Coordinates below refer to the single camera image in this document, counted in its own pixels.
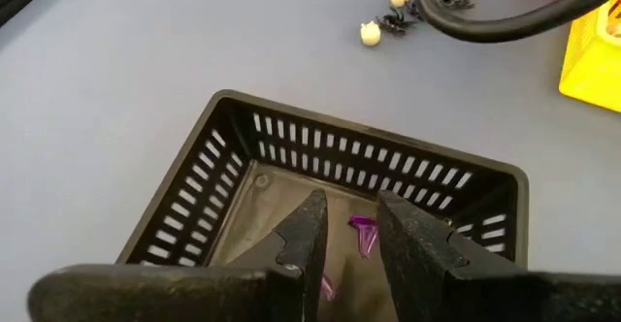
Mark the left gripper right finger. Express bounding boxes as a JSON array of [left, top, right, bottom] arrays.
[[376, 189, 535, 322]]

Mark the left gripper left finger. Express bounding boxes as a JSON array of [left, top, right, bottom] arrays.
[[226, 188, 330, 322]]

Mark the purple witch hat toy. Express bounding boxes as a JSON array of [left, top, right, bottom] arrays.
[[347, 214, 381, 261], [319, 274, 338, 304]]

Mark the black plastic basket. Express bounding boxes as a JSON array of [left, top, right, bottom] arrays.
[[114, 88, 530, 322]]

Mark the yellow plastic basket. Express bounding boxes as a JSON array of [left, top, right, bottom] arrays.
[[557, 0, 621, 115]]

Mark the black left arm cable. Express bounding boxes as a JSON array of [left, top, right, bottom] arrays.
[[409, 0, 621, 45]]

